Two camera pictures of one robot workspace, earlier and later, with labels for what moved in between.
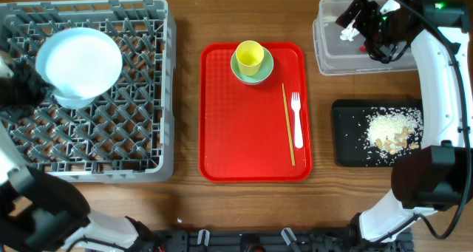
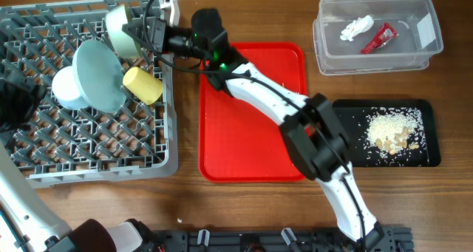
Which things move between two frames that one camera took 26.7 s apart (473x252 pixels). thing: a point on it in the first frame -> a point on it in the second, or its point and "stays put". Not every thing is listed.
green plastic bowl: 266,69 -> 124,45
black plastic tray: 368,132 stays put
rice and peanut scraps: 393,132 stays put
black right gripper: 370,9 -> 157,35
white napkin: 349,32 stays put
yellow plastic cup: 249,55 -> 148,87
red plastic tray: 243,132 stays put
